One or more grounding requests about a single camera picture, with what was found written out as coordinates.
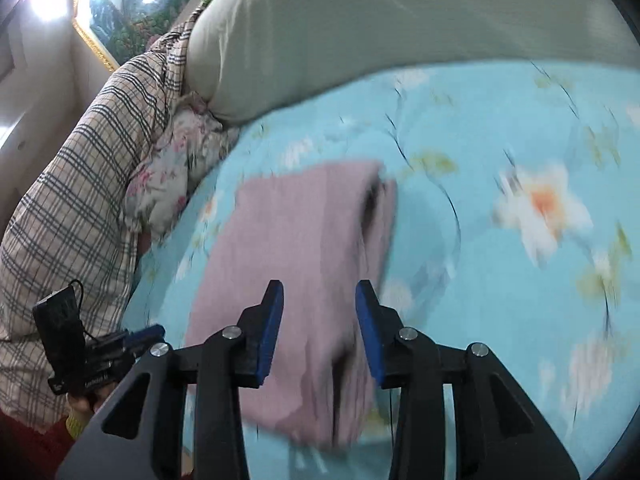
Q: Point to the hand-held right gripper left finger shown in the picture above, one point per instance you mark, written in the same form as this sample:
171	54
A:
266	342

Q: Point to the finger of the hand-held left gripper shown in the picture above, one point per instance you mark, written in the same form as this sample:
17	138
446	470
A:
145	335

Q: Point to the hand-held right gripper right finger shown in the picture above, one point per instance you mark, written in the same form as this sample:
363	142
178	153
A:
371	342

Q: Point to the pink knit sweater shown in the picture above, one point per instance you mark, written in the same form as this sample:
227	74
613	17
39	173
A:
300	260

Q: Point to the person's left hand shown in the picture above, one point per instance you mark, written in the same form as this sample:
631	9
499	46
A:
87	402

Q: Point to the blue floral bed sheet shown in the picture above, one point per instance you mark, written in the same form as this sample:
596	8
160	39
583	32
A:
500	310

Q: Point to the plaid blanket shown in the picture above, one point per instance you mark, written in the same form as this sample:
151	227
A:
75	210

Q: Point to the floral pillow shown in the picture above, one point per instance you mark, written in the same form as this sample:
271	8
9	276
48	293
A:
175	170

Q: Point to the green striped pillow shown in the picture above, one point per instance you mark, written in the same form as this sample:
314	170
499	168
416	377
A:
400	20

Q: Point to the gold framed landscape painting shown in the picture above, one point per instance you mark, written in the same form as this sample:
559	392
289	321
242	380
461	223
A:
135	10

